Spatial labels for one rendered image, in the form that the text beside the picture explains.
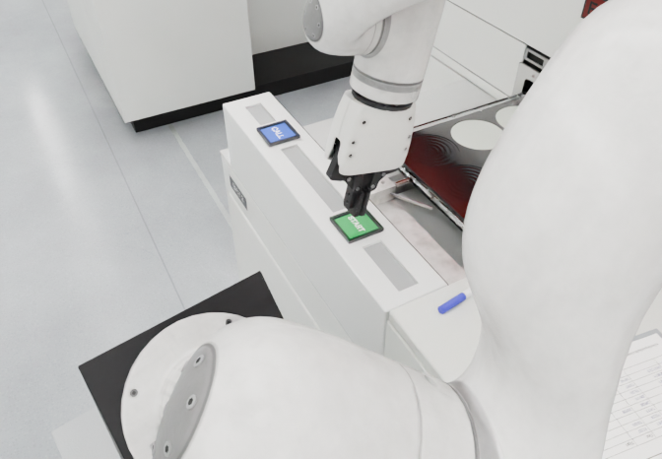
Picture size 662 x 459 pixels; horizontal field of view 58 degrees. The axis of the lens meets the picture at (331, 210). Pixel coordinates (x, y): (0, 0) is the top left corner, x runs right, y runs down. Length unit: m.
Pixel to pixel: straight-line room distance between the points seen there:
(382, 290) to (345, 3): 0.35
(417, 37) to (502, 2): 0.72
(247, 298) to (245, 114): 0.46
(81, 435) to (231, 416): 0.59
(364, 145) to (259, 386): 0.49
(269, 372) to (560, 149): 0.16
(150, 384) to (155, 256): 1.58
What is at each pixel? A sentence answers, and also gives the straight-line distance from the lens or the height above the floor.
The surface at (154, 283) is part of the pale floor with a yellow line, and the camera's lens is 2.15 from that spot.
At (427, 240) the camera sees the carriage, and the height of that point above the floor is 0.88.
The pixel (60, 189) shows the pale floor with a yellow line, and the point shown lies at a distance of 2.67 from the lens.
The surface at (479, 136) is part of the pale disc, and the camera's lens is 1.15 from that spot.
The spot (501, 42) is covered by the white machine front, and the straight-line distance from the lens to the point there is 1.39.
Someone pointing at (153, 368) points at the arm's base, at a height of 0.99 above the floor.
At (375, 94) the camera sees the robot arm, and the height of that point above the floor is 1.18.
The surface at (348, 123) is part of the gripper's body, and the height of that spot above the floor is 1.14.
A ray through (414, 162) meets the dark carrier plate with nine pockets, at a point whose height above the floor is 0.90.
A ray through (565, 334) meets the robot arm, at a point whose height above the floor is 1.31.
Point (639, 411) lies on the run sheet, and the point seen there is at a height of 0.97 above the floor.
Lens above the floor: 1.52
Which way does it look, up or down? 41 degrees down
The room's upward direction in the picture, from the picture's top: straight up
